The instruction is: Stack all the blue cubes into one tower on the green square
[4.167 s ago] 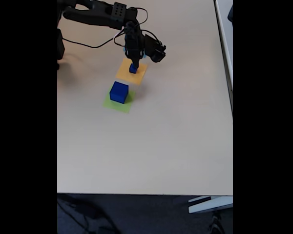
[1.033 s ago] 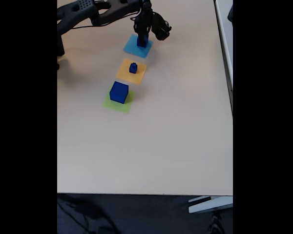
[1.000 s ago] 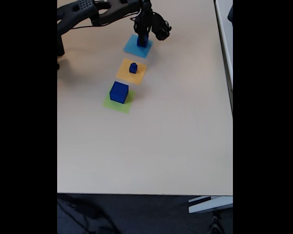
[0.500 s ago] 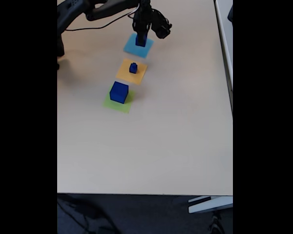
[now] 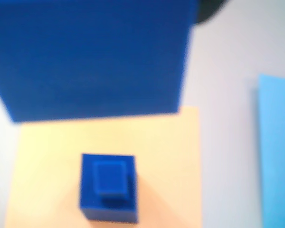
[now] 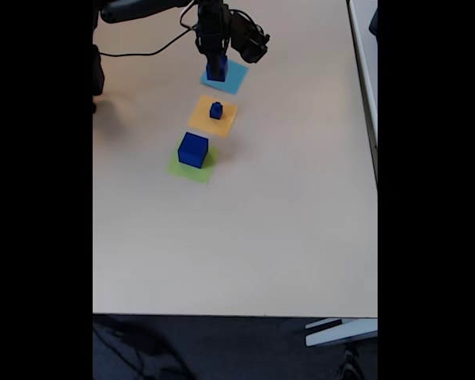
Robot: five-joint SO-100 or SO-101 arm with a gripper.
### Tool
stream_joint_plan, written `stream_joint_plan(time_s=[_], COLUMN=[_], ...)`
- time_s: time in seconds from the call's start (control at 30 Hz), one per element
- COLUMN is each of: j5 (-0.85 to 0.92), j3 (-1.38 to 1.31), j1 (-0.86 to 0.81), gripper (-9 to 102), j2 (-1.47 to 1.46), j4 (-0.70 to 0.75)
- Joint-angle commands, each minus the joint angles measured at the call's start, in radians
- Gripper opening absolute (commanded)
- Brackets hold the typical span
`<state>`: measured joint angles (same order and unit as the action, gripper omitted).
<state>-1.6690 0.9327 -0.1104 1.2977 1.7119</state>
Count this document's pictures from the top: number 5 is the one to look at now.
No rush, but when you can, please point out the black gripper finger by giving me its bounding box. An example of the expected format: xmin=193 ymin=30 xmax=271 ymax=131
xmin=195 ymin=0 xmax=229 ymax=25

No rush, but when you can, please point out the medium blue cube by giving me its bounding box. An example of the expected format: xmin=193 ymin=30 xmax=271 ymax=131
xmin=0 ymin=0 xmax=198 ymax=124

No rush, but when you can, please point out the tiny blue cube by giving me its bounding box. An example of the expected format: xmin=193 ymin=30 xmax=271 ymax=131
xmin=92 ymin=160 xmax=129 ymax=198

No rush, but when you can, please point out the small blue cube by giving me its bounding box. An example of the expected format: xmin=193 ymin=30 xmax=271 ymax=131
xmin=78 ymin=153 xmax=139 ymax=224

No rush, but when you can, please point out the blue paper square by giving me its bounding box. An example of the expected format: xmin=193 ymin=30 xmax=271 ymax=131
xmin=256 ymin=74 xmax=285 ymax=228

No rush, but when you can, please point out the orange paper square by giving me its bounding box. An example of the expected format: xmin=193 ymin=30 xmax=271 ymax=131
xmin=4 ymin=105 xmax=203 ymax=228

